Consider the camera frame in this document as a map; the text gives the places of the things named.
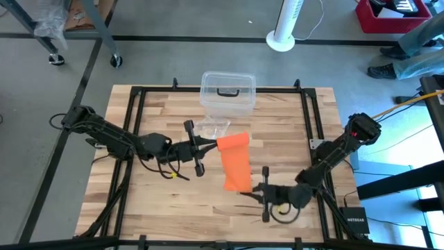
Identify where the red plastic crate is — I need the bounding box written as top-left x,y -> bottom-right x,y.
355,0 -> 433,35

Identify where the black Netgear network switch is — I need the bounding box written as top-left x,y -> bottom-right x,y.
339,206 -> 370,235

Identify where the brown cardboard sheet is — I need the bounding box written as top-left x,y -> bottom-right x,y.
64,0 -> 115,31

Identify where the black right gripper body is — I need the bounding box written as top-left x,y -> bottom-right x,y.
261,165 -> 293,224

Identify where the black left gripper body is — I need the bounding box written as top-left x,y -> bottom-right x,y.
169,119 -> 206,178

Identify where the clear plastic bag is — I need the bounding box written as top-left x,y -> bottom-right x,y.
191,116 -> 232,140

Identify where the black desk frame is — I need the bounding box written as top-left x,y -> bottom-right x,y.
356,74 -> 444,250

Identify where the grey metal wheeled workbench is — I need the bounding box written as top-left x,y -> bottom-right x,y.
0,0 -> 123,69

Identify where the black keyboard device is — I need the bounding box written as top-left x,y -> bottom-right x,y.
368,0 -> 423,17

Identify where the black metal table frame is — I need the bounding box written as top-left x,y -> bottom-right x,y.
72,78 -> 369,250

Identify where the orange elastic bandage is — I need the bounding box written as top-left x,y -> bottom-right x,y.
215,131 -> 253,194

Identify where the thin black floor cable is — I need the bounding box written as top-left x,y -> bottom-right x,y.
366,217 -> 426,231

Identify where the white tower fan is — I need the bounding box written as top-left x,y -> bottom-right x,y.
265,0 -> 305,53

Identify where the white paper sheet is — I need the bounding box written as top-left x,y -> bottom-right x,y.
376,7 -> 405,19

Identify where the white fan cable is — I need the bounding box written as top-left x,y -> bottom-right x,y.
294,0 -> 325,42

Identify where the crumpled clear plastic sheet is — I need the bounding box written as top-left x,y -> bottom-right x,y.
33,0 -> 70,49

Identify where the person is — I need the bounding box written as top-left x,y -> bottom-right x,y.
366,12 -> 444,81

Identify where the black cable with yellow tag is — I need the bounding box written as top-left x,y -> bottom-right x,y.
268,203 -> 302,225
157,158 -> 191,182

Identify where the clear plastic storage box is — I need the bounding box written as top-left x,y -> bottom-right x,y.
199,71 -> 257,118

